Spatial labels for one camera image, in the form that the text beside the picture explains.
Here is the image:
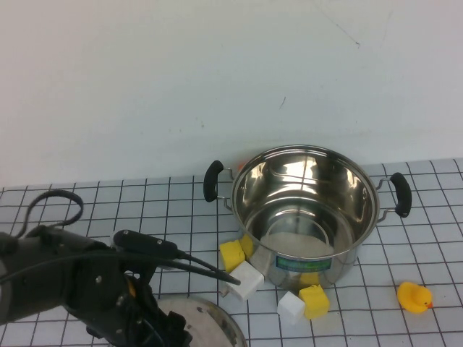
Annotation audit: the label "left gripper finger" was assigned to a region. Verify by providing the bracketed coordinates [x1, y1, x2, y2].
[124, 317, 163, 347]
[162, 311, 193, 347]

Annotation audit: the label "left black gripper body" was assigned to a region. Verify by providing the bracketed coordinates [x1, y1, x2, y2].
[64, 258, 171, 344]

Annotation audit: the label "stainless steel pot lid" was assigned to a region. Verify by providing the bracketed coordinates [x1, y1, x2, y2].
[155, 295, 249, 347]

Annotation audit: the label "white charger plug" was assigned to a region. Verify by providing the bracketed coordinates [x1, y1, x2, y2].
[220, 260, 266, 301]

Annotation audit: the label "yellow sponge cube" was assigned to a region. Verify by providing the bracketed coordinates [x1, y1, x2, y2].
[219, 234, 255, 273]
[298, 284, 331, 320]

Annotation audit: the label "white black grid tablecloth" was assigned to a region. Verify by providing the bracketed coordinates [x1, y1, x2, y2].
[0, 158, 463, 347]

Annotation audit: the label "small white cube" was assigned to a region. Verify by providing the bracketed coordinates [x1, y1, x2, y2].
[276, 291, 307, 325]

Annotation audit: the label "yellow rubber duck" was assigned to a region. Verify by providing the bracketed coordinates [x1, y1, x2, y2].
[396, 281, 434, 314]

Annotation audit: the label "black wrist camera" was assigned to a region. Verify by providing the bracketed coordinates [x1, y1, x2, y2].
[110, 229, 182, 260]

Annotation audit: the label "short looped black cable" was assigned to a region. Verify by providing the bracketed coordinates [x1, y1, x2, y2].
[17, 189, 85, 239]

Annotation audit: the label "stainless steel pot black handles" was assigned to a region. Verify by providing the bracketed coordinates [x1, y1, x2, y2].
[203, 144, 412, 291]

